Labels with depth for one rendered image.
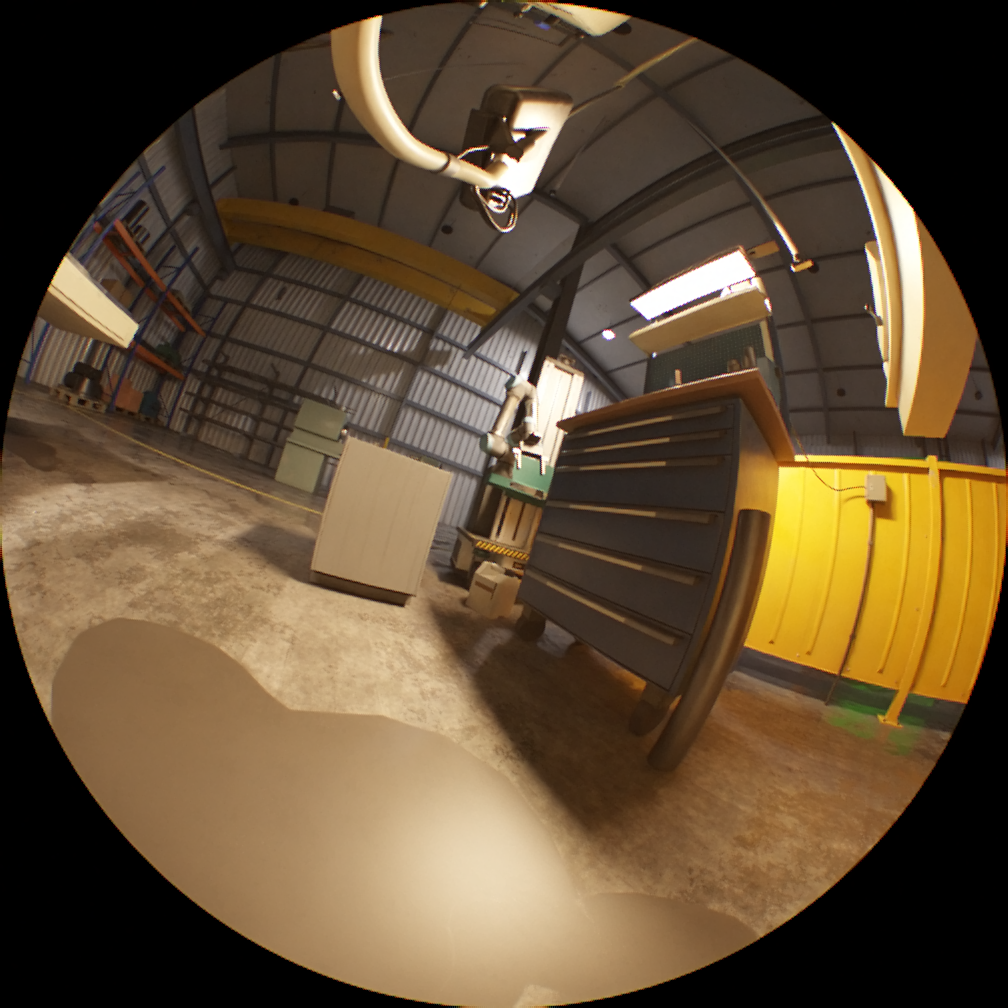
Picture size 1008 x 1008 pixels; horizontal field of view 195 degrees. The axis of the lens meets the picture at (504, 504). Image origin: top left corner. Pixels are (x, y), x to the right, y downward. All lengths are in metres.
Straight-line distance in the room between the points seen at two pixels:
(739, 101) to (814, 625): 8.66
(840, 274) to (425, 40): 10.14
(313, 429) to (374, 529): 4.31
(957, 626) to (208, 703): 2.50
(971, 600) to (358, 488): 2.83
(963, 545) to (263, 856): 2.36
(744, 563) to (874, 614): 1.32
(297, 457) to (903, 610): 6.46
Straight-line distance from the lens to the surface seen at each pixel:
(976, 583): 2.15
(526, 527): 2.10
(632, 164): 8.81
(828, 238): 9.64
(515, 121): 0.70
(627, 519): 0.87
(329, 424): 5.28
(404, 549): 1.12
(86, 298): 1.48
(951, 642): 2.07
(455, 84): 8.37
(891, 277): 1.05
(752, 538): 0.66
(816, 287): 10.05
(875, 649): 1.88
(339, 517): 1.09
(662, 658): 0.75
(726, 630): 0.65
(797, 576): 1.83
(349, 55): 0.33
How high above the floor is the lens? 0.42
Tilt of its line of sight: 5 degrees up
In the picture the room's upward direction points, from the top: 17 degrees clockwise
